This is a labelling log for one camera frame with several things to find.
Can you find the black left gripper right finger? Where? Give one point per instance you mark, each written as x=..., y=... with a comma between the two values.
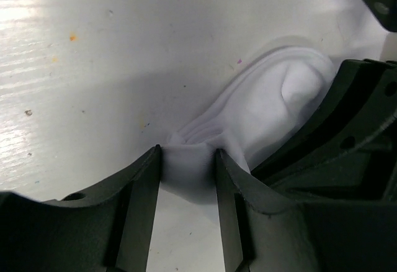
x=263, y=230

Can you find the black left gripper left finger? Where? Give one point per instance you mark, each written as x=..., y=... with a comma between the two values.
x=105, y=227

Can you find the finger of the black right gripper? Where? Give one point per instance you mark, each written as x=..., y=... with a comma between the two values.
x=360, y=105

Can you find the white sock black stripes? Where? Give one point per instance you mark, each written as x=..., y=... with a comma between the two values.
x=256, y=114

